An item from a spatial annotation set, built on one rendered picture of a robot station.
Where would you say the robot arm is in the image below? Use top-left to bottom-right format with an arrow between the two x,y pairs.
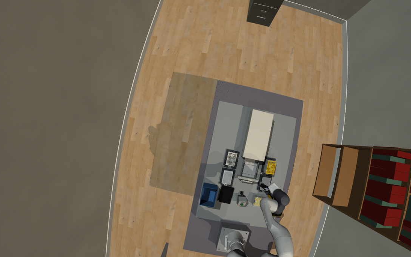
224,183 -> 294,257

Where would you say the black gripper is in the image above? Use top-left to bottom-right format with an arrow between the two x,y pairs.
260,182 -> 270,193

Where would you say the blue open-top bin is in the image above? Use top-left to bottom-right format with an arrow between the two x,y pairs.
199,183 -> 218,208

